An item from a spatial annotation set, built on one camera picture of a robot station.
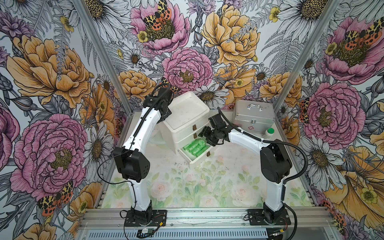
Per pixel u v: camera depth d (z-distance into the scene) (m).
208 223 0.74
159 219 0.74
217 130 0.80
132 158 0.47
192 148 0.97
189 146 0.97
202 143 0.92
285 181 0.54
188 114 0.88
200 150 0.96
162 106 0.59
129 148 0.48
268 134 0.97
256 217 0.74
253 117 1.01
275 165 0.51
